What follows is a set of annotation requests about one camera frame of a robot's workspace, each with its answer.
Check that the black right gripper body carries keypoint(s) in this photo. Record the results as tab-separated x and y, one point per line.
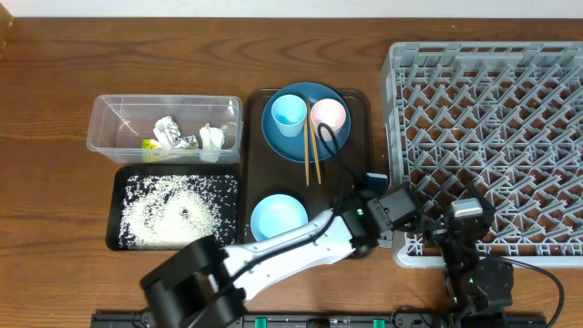
436	231

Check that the light blue bowl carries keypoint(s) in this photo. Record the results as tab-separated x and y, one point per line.
276	214

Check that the light blue cup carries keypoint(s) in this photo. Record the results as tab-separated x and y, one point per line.
289	113

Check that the white rice pile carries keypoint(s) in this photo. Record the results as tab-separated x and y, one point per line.
168	212

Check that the white tissue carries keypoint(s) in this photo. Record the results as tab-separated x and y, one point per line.
212	141

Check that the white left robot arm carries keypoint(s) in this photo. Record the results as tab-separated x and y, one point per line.
333	235

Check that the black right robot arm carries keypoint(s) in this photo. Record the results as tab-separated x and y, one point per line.
480	284

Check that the grey dishwasher rack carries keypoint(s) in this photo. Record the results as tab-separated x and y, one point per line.
505	117

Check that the black food waste tray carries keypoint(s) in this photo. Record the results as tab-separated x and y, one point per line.
121	179

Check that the clear plastic waste bin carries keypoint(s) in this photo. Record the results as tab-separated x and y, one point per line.
185	129

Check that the brown serving tray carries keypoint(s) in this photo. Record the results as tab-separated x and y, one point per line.
265	172

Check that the dark blue plate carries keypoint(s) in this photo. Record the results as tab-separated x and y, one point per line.
293	148

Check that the pink cup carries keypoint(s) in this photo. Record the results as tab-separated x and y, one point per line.
330	112

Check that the crumpled silver foil ball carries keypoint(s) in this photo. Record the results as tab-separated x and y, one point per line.
166	131

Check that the yellow green wrapper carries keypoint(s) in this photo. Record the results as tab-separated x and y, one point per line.
153	152

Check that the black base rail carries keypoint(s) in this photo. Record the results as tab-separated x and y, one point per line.
265	320

